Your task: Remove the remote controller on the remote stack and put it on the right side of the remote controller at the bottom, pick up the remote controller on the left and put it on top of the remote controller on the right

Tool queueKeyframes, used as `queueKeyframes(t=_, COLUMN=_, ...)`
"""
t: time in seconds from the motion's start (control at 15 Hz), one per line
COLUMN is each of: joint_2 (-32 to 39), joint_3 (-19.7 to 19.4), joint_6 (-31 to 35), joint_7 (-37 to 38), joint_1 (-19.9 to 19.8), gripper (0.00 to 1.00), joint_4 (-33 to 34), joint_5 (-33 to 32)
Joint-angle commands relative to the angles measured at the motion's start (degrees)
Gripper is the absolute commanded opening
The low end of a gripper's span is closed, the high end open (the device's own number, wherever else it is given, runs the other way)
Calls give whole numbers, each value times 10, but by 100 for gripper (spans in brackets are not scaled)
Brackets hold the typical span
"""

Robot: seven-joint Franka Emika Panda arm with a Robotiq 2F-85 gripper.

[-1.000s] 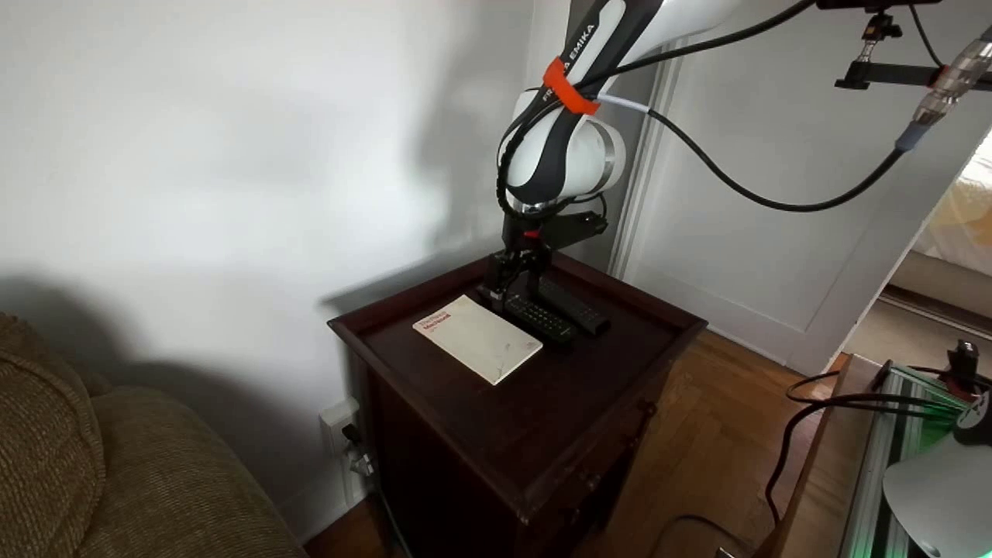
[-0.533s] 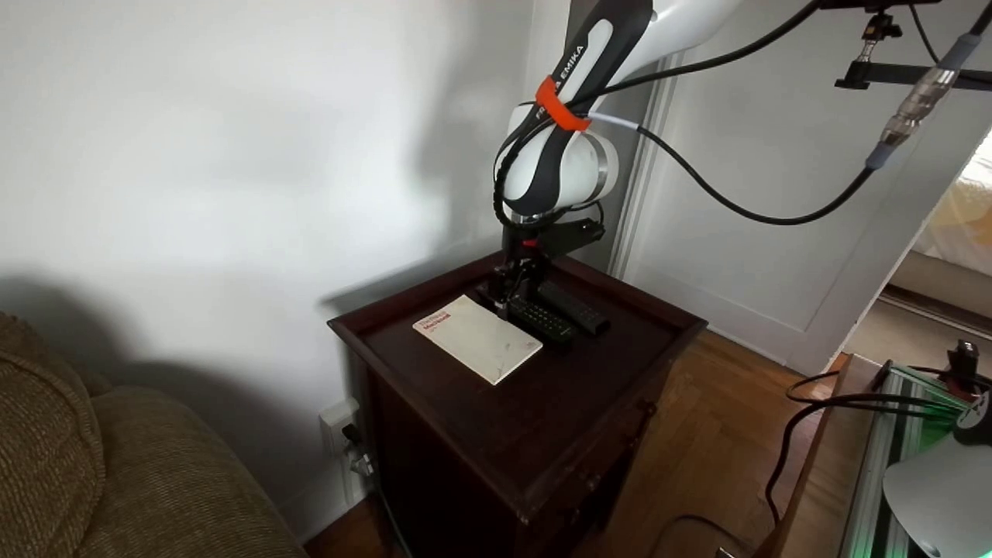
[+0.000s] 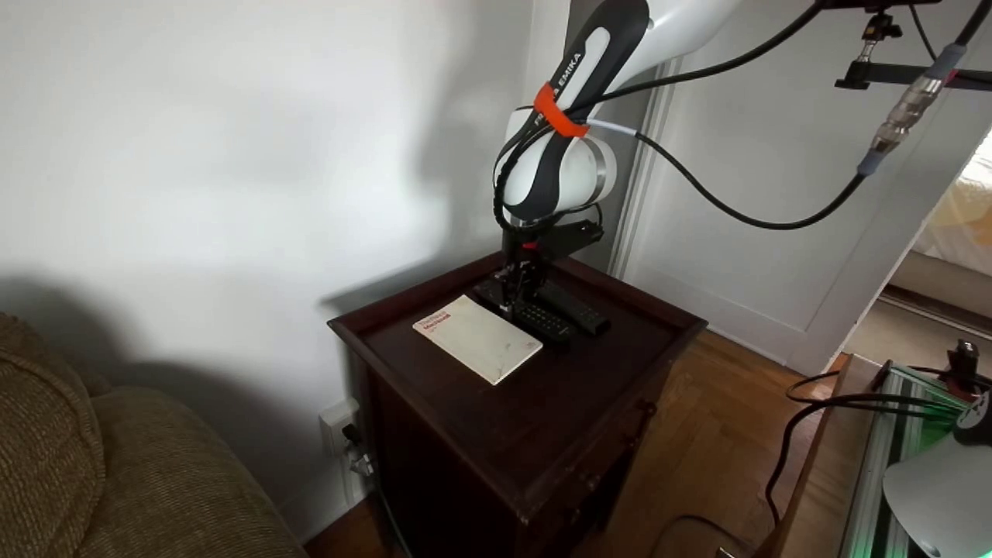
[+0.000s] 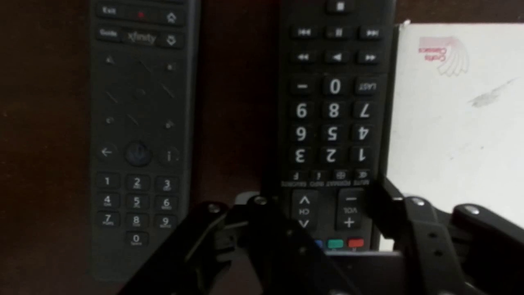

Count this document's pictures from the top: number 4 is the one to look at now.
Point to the black numbered remote controller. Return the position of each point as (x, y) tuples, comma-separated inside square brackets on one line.
[(333, 119)]

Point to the grey Xfinity remote controller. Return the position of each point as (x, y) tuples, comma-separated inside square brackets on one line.
[(140, 136)]

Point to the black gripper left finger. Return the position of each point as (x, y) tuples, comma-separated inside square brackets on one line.
[(235, 250)]

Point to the white square card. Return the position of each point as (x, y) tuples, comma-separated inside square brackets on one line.
[(464, 124)]

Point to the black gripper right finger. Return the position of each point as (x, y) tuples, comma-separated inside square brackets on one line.
[(448, 250)]

